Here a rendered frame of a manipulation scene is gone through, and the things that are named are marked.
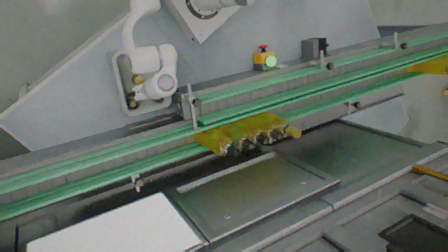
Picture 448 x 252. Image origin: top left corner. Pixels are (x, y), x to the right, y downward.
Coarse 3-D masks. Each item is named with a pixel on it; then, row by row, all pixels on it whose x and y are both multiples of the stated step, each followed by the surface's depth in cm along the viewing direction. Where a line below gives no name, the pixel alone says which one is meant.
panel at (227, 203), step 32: (256, 160) 127; (288, 160) 123; (160, 192) 112; (192, 192) 111; (224, 192) 108; (256, 192) 106; (288, 192) 103; (320, 192) 102; (192, 224) 93; (224, 224) 93; (256, 224) 92
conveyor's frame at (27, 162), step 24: (360, 48) 160; (240, 72) 144; (264, 72) 138; (168, 120) 125; (192, 120) 125; (72, 144) 114; (96, 144) 111; (120, 144) 113; (0, 168) 102; (24, 168) 101
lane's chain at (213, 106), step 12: (408, 48) 176; (420, 48) 181; (372, 60) 165; (384, 60) 169; (288, 72) 141; (324, 72) 151; (336, 72) 155; (348, 72) 159; (276, 84) 139; (288, 84) 143; (300, 84) 146; (240, 96) 132; (252, 96) 135; (264, 96) 138; (204, 108) 126; (216, 108) 128
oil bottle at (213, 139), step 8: (200, 136) 121; (208, 136) 115; (216, 136) 113; (224, 136) 112; (208, 144) 116; (216, 144) 110; (224, 144) 109; (232, 144) 110; (216, 152) 112; (224, 152) 109
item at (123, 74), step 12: (120, 60) 117; (120, 72) 118; (132, 72) 120; (156, 72) 124; (120, 84) 112; (132, 84) 121; (132, 96) 122; (168, 96) 122; (144, 108) 120; (156, 108) 120
